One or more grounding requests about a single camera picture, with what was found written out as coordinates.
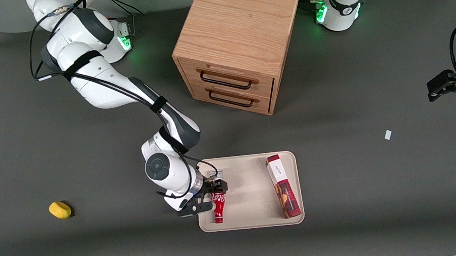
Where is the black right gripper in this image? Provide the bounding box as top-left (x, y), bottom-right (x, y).
top-left (174, 179), bottom-right (232, 218)

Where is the small red coke bottle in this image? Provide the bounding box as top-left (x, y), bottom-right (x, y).
top-left (210, 182), bottom-right (229, 225)

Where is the beige plastic tray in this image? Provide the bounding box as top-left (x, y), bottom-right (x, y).
top-left (192, 149), bottom-right (306, 236)

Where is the red tartan shortbread box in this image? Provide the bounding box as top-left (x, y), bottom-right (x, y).
top-left (264, 152), bottom-right (303, 221)

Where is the yellow sponge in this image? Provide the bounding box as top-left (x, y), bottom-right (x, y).
top-left (48, 200), bottom-right (73, 221)

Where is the wooden drawer cabinet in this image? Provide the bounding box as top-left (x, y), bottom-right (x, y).
top-left (166, 0), bottom-right (316, 126)

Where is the wooden drawer with black handle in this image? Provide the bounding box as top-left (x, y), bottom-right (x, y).
top-left (179, 48), bottom-right (277, 108)
top-left (190, 75), bottom-right (275, 124)

